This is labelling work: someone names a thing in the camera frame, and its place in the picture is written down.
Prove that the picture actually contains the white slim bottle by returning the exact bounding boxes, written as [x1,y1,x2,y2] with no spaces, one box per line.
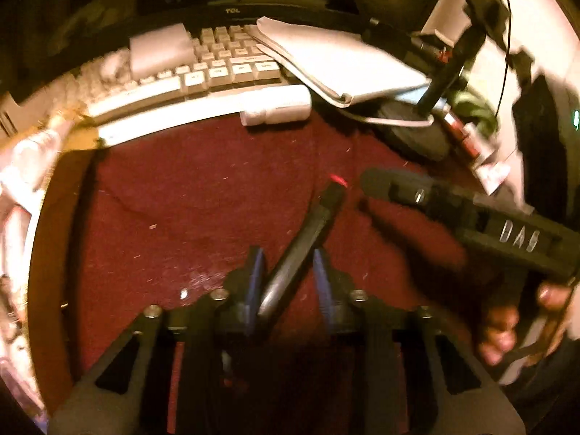
[240,95,312,127]

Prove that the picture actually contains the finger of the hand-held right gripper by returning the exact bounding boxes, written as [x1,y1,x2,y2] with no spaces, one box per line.
[360,167,463,232]

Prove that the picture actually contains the white box with gold edge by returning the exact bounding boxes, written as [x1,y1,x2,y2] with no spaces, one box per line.
[0,100,107,418]

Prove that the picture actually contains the white box on keyboard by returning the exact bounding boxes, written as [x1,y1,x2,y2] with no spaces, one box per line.
[129,22,193,78]

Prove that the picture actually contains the black pen with red tip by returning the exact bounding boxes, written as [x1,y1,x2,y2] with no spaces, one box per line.
[258,174,347,320]

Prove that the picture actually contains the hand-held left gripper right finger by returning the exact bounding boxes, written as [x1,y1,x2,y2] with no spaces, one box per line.
[312,249,492,435]

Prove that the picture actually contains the green white cloth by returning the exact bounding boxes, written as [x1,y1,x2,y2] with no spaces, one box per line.
[446,93,497,132]

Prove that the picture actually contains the dark red tablecloth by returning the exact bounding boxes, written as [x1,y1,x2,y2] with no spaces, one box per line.
[29,109,499,418]

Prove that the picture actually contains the black cable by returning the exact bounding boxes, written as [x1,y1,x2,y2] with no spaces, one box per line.
[496,0,513,119]

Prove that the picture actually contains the white notebook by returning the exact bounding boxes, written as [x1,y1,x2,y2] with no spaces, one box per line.
[256,17,433,108]

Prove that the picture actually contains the person's right hand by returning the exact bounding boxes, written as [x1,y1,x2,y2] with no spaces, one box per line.
[478,281,578,368]

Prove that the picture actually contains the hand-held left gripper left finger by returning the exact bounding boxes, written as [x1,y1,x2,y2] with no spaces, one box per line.
[82,247,266,435]

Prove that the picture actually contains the white red printed packet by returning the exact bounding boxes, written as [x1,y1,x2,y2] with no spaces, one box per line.
[471,163,513,193]

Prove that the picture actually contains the white keyboard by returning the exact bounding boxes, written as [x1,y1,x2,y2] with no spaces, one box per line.
[43,25,313,146]

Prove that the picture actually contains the black light stand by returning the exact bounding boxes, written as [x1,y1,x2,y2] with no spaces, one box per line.
[362,0,508,161]

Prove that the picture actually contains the small red bottle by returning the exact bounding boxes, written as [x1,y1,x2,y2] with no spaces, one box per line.
[442,111,483,166]

